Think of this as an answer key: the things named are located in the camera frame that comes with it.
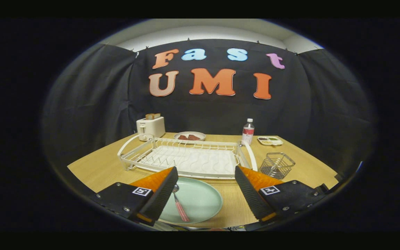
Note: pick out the white toaster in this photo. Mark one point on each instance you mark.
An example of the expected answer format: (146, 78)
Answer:
(153, 128)

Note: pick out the clear bottle red label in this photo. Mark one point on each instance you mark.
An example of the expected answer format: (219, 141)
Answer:
(248, 133)

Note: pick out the brown toast slices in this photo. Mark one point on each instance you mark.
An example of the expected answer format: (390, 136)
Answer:
(152, 116)

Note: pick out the red meat piece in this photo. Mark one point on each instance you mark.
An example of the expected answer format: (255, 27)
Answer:
(182, 137)
(193, 137)

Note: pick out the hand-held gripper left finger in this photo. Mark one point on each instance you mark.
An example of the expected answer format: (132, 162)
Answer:
(158, 198)

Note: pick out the white divided snack tray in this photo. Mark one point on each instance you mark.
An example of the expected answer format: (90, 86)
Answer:
(270, 141)

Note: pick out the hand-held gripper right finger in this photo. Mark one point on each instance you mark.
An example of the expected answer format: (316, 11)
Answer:
(253, 198)

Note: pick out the mint green plate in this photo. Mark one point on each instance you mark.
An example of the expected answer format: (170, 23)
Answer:
(200, 201)

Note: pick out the beige plate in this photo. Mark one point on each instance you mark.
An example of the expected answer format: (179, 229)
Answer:
(201, 134)

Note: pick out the black backdrop cloth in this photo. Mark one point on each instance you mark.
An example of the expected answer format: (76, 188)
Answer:
(214, 114)

